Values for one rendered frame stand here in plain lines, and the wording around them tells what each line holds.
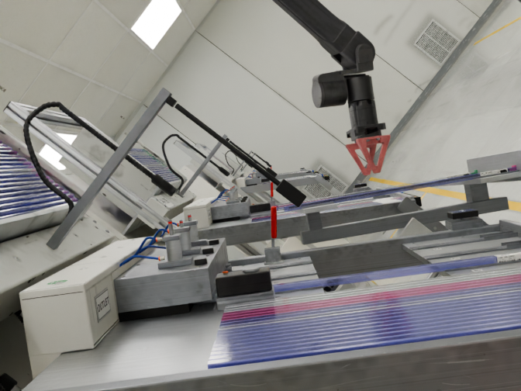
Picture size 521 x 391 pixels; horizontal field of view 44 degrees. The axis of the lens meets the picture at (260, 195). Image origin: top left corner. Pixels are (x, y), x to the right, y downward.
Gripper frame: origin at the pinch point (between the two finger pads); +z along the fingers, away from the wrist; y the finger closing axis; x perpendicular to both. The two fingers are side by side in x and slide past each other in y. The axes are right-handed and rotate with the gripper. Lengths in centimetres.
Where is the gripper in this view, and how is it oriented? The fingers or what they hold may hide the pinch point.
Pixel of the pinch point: (370, 170)
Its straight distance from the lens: 138.9
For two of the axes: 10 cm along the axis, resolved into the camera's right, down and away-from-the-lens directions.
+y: 0.5, -0.1, -10.0
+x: 9.9, -1.4, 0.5
